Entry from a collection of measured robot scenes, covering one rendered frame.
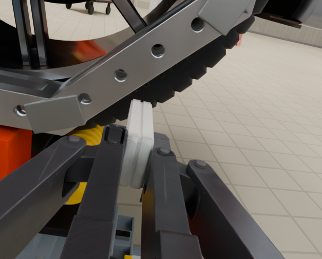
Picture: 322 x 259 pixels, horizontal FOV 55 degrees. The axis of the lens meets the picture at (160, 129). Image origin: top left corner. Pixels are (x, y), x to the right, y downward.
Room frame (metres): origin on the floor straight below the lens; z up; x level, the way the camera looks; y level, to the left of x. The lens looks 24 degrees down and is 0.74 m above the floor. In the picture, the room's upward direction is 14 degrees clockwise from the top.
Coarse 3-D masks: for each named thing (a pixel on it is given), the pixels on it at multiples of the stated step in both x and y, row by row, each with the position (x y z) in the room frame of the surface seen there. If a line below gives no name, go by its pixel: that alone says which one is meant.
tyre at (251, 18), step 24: (264, 0) 0.40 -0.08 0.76; (192, 24) 0.39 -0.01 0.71; (240, 24) 0.40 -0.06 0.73; (216, 48) 0.39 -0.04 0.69; (168, 72) 0.39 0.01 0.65; (192, 72) 0.39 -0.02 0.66; (144, 96) 0.39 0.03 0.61; (168, 96) 0.39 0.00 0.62; (96, 120) 0.38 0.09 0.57; (120, 120) 0.39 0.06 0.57
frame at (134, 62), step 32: (192, 0) 0.32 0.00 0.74; (224, 0) 0.31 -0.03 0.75; (160, 32) 0.30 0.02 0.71; (192, 32) 0.31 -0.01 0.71; (224, 32) 0.31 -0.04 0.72; (96, 64) 0.34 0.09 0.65; (128, 64) 0.30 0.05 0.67; (160, 64) 0.30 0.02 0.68; (0, 96) 0.28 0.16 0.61; (32, 96) 0.29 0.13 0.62; (64, 96) 0.29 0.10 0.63; (96, 96) 0.30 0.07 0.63; (32, 128) 0.29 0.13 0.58; (64, 128) 0.29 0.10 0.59
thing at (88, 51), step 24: (24, 0) 0.39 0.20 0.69; (120, 0) 0.40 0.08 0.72; (168, 0) 0.49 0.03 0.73; (0, 24) 0.55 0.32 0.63; (24, 24) 0.39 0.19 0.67; (144, 24) 0.40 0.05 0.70; (0, 48) 0.44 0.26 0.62; (24, 48) 0.39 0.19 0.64; (48, 48) 0.40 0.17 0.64; (72, 48) 0.51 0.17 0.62; (96, 48) 0.47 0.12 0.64; (24, 72) 0.37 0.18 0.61; (48, 72) 0.37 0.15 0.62; (72, 72) 0.37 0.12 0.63
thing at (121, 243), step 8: (120, 216) 0.68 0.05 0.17; (128, 216) 0.68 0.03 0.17; (120, 224) 0.67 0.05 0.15; (128, 224) 0.68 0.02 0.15; (120, 232) 0.60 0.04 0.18; (128, 232) 0.61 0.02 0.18; (120, 240) 0.59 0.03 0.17; (128, 240) 0.60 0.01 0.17; (120, 248) 0.58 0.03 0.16; (128, 248) 0.58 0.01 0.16; (120, 256) 0.56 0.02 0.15; (128, 256) 0.54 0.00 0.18
